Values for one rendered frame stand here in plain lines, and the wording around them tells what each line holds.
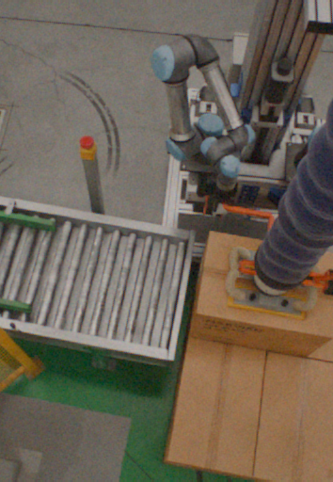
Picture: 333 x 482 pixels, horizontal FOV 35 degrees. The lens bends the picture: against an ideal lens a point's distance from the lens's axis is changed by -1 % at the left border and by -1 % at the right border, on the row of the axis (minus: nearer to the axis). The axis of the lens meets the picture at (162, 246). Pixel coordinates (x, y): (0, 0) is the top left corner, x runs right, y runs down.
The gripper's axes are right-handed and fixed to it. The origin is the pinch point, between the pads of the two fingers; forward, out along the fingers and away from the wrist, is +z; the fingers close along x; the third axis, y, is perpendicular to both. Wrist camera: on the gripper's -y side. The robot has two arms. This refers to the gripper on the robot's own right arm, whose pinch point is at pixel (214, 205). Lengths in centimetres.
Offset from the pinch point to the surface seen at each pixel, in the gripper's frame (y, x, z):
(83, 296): -56, -36, 52
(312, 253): 33, -35, -43
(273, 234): 20, -28, -38
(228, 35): -6, 215, 107
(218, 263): 6.5, -21.2, 12.8
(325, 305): 56, -32, 13
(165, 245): -20, 0, 52
